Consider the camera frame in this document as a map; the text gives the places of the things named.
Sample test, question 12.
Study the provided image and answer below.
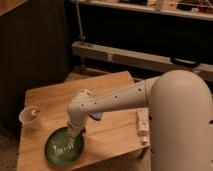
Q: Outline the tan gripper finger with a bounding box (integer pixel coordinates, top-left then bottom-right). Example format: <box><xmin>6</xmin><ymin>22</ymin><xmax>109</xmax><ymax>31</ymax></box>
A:
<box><xmin>69</xmin><ymin>129</ymin><xmax>80</xmax><ymax>138</ymax></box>

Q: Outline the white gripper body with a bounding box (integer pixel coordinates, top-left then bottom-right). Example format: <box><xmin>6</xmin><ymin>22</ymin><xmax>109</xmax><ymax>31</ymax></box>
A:
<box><xmin>68</xmin><ymin>113</ymin><xmax>87</xmax><ymax>130</ymax></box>

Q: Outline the green ceramic bowl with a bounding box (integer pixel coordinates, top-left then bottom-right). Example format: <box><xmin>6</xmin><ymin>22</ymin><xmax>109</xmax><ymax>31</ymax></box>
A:
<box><xmin>44</xmin><ymin>127</ymin><xmax>84</xmax><ymax>167</ymax></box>

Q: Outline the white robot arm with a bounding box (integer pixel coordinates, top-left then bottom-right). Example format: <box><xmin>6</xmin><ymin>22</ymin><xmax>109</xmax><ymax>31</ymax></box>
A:
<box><xmin>68</xmin><ymin>70</ymin><xmax>213</xmax><ymax>171</ymax></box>

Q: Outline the blue cloth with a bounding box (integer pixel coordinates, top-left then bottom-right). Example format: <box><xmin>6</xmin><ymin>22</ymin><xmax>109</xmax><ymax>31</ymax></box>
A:
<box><xmin>90</xmin><ymin>112</ymin><xmax>103</xmax><ymax>121</ymax></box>

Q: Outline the clear plastic cup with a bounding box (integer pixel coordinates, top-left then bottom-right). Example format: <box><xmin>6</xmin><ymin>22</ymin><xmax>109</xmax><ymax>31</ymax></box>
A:
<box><xmin>19</xmin><ymin>106</ymin><xmax>42</xmax><ymax>130</ymax></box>

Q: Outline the white power strip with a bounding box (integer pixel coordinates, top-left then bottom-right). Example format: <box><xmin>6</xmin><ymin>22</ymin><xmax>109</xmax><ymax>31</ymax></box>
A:
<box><xmin>137</xmin><ymin>109</ymin><xmax>149</xmax><ymax>145</ymax></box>

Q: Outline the metal shelf pole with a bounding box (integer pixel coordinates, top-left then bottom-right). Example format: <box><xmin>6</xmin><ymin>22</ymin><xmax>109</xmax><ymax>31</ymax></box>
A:
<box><xmin>75</xmin><ymin>0</ymin><xmax>86</xmax><ymax>68</ymax></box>

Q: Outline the wooden shelf unit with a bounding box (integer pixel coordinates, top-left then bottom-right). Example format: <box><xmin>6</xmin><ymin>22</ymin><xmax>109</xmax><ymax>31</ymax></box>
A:
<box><xmin>69</xmin><ymin>0</ymin><xmax>213</xmax><ymax>82</ymax></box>

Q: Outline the black handle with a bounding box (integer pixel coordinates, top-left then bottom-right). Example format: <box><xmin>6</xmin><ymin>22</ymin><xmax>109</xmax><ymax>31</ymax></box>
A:
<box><xmin>170</xmin><ymin>57</ymin><xmax>201</xmax><ymax>68</ymax></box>

